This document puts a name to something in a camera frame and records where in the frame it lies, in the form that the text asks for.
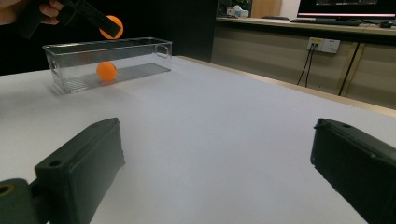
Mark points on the wooden door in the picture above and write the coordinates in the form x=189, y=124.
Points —
x=264, y=7

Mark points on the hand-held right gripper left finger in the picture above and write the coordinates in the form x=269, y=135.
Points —
x=81, y=168

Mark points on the long beige desk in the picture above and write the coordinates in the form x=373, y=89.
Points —
x=271, y=56

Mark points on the black monitor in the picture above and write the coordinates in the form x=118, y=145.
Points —
x=345, y=7

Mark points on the white wall socket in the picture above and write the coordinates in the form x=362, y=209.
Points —
x=330, y=45

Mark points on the orange ball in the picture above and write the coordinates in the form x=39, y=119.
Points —
x=115, y=20
x=106, y=71

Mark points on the white table cover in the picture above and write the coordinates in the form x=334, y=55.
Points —
x=218, y=140

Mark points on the tissue box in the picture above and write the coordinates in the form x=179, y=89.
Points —
x=239, y=12

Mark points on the dark flat pad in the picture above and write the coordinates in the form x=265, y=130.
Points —
x=275, y=17

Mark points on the black computer mouse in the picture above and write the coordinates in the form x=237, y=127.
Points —
x=386, y=24

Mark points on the black keyboard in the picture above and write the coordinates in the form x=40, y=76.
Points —
x=325, y=21

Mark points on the clear plastic box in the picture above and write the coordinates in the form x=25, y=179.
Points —
x=140, y=67

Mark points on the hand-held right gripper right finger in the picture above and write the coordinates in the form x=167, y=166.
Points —
x=358, y=168

